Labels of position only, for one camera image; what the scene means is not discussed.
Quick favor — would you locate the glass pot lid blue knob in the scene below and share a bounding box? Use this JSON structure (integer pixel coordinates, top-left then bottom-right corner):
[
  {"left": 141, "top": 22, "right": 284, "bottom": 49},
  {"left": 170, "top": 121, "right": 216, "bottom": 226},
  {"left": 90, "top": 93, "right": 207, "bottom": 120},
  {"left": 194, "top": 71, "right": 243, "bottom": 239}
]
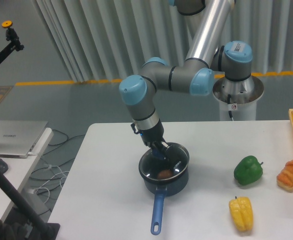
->
[{"left": 138, "top": 142, "right": 190, "bottom": 184}]

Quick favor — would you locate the black tripod pole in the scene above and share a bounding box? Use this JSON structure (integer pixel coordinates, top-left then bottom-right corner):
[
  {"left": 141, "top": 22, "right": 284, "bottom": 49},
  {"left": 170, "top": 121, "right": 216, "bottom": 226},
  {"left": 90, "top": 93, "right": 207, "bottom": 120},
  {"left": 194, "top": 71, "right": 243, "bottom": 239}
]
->
[{"left": 0, "top": 171, "right": 60, "bottom": 240}]

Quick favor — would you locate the white floor cable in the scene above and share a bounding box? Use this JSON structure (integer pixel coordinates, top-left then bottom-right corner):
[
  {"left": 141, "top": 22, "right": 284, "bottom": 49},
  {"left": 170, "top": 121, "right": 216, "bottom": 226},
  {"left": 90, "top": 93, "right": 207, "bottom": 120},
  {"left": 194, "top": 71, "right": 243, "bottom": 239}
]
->
[{"left": 33, "top": 156, "right": 70, "bottom": 208}]

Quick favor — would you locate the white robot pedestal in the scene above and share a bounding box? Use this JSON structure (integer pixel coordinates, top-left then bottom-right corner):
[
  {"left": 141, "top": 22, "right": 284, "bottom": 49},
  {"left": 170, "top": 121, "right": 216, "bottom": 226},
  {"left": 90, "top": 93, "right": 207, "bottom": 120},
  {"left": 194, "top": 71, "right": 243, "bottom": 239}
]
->
[{"left": 213, "top": 76, "right": 264, "bottom": 121}]

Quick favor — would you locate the yellow bell pepper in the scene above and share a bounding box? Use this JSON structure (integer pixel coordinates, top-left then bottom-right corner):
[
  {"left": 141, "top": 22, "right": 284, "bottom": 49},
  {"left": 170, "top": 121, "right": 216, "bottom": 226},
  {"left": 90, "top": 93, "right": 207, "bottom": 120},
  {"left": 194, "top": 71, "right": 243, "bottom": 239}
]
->
[{"left": 228, "top": 196, "right": 254, "bottom": 232}]

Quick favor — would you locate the green bell pepper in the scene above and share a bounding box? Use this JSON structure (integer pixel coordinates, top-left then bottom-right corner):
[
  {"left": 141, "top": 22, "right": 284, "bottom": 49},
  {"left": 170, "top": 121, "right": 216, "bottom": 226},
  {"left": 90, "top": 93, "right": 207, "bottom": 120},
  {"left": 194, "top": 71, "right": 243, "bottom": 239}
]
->
[{"left": 233, "top": 155, "right": 263, "bottom": 186}]

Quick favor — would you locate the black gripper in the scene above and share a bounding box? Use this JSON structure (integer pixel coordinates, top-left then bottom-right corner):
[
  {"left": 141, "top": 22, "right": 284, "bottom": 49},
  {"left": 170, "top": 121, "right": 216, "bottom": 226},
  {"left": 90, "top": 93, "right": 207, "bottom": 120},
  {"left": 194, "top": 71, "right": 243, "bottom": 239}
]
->
[{"left": 130, "top": 120, "right": 176, "bottom": 167}]

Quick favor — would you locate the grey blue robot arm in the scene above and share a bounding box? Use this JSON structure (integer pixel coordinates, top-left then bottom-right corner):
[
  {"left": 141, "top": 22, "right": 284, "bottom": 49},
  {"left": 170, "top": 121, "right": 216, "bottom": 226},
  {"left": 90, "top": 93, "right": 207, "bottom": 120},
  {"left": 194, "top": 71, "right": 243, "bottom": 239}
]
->
[{"left": 119, "top": 0, "right": 254, "bottom": 160}]

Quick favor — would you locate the silver laptop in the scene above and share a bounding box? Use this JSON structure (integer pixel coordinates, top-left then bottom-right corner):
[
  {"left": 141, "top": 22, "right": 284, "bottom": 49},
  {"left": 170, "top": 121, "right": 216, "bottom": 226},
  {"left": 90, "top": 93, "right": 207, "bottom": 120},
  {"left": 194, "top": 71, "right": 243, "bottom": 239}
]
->
[{"left": 0, "top": 120, "right": 48, "bottom": 159}]

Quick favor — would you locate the blue saucepan with handle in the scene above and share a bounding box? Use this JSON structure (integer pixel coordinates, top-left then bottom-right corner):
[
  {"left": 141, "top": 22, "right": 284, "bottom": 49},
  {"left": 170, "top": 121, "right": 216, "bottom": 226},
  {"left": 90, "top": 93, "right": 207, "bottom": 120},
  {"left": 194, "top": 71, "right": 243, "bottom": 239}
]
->
[{"left": 138, "top": 149, "right": 190, "bottom": 236}]

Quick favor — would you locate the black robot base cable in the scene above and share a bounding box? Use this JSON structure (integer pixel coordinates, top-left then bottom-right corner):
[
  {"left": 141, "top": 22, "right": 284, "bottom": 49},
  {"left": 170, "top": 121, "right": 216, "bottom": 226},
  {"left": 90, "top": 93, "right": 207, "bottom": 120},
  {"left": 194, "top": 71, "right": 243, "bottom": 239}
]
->
[{"left": 226, "top": 94, "right": 235, "bottom": 122}]

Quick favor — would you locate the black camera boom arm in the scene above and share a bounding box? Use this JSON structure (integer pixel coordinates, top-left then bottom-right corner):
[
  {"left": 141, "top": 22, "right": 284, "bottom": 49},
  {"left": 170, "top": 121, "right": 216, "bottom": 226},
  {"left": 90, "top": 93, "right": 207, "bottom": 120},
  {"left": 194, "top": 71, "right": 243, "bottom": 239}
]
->
[{"left": 0, "top": 20, "right": 25, "bottom": 64}]

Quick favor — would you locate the orange croissant bread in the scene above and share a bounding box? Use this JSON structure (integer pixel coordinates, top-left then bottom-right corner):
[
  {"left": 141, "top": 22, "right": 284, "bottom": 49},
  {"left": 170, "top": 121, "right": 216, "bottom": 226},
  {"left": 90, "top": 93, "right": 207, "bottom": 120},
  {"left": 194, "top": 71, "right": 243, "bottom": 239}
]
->
[{"left": 276, "top": 160, "right": 293, "bottom": 192}]

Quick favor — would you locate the black floor cable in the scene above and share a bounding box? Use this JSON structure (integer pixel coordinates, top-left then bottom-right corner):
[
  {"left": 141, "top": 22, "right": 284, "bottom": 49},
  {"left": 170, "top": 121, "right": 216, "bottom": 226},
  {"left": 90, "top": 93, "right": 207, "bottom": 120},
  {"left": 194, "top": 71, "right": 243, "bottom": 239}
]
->
[{"left": 28, "top": 128, "right": 86, "bottom": 216}]

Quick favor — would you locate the brown egg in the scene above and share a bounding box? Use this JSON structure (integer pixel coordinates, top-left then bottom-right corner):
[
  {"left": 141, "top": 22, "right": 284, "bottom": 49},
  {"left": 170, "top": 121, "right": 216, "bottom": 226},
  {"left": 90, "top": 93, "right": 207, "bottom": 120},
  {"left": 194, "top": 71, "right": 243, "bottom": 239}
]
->
[{"left": 157, "top": 169, "right": 173, "bottom": 180}]

